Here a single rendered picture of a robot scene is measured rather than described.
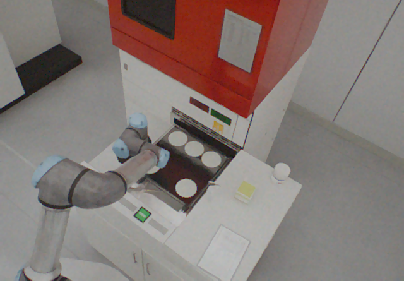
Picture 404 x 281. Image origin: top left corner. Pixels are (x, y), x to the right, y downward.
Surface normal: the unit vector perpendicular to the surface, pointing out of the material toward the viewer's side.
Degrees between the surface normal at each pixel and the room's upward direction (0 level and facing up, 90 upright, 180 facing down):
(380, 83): 90
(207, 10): 90
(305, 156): 0
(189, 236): 0
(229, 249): 0
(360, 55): 90
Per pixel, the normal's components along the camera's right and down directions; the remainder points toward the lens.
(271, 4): -0.56, 0.59
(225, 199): 0.11, -0.64
